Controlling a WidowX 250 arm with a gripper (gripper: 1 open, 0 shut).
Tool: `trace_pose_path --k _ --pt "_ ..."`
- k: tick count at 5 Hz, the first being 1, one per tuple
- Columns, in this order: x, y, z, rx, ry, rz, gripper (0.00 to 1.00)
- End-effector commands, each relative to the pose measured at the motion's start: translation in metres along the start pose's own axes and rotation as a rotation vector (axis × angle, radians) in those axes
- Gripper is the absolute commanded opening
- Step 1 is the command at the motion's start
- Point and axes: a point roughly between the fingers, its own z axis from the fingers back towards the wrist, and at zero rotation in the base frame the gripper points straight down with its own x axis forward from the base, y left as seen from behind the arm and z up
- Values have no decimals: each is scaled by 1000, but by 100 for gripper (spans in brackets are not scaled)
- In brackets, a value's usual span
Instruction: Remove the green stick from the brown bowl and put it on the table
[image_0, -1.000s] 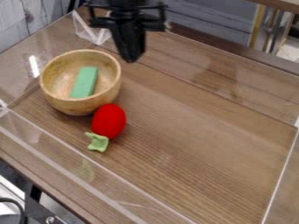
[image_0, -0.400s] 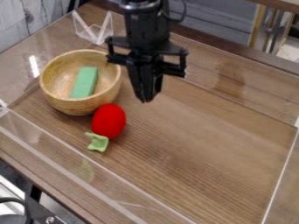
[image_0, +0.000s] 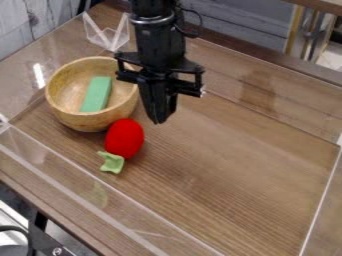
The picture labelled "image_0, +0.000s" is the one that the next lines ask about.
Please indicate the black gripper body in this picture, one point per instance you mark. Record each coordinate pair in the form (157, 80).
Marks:
(181, 76)

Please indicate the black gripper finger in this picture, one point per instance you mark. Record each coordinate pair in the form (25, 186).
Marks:
(145, 90)
(167, 99)

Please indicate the green rectangular stick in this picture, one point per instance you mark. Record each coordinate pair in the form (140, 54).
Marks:
(96, 95)

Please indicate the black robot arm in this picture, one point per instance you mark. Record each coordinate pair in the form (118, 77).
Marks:
(157, 67)

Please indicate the brown wooden bowl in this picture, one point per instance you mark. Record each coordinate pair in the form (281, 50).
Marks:
(65, 92)

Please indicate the clear acrylic stand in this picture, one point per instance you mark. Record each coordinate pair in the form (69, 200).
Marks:
(106, 38)

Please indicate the red plush strawberry toy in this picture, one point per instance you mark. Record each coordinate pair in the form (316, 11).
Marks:
(124, 139)

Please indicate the black table leg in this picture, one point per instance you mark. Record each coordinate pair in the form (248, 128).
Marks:
(36, 228)

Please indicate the gold metal chair frame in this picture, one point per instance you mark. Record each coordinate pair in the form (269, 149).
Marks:
(310, 31)

